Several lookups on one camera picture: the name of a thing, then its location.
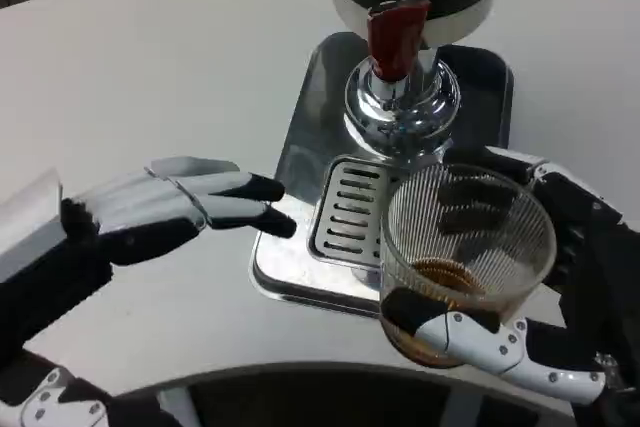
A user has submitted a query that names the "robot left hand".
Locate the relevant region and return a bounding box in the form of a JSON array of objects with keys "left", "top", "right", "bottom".
[{"left": 0, "top": 155, "right": 299, "bottom": 427}]

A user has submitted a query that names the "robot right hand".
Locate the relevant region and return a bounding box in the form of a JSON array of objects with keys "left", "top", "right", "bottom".
[{"left": 379, "top": 145, "right": 640, "bottom": 427}]

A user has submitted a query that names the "clear ribbed glass cup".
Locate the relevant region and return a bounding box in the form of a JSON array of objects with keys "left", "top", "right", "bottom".
[{"left": 378, "top": 162, "right": 558, "bottom": 368}]

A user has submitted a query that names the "steel drip tray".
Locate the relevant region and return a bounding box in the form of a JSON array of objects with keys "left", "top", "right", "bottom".
[{"left": 249, "top": 30, "right": 516, "bottom": 321}]

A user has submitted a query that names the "slotted steel drain grid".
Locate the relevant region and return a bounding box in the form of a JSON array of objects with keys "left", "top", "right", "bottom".
[{"left": 307, "top": 156, "right": 401, "bottom": 266}]

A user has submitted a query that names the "red tap handle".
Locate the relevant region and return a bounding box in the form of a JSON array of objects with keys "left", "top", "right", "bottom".
[{"left": 366, "top": 0, "right": 432, "bottom": 82}]

